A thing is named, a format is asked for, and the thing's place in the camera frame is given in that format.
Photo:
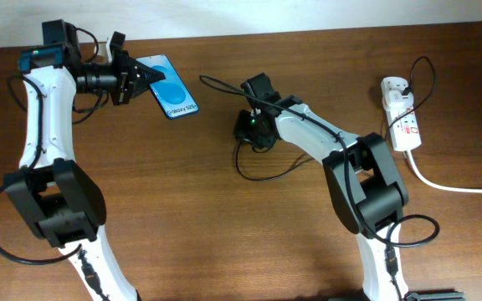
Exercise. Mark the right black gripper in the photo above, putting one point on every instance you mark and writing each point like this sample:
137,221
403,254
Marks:
241,131

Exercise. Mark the white power strip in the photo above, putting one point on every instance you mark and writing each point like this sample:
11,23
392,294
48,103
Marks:
402,123

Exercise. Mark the blue screen smartphone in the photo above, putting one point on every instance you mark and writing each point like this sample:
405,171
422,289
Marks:
170,93

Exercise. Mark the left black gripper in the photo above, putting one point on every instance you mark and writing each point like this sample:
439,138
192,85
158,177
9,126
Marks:
135,79

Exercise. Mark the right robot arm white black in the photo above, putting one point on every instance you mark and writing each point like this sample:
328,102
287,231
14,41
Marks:
367,191

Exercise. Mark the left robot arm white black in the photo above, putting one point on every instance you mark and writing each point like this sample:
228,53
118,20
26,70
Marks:
58,201

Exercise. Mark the white usb charger plug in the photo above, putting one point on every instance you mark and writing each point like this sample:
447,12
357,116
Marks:
394,100

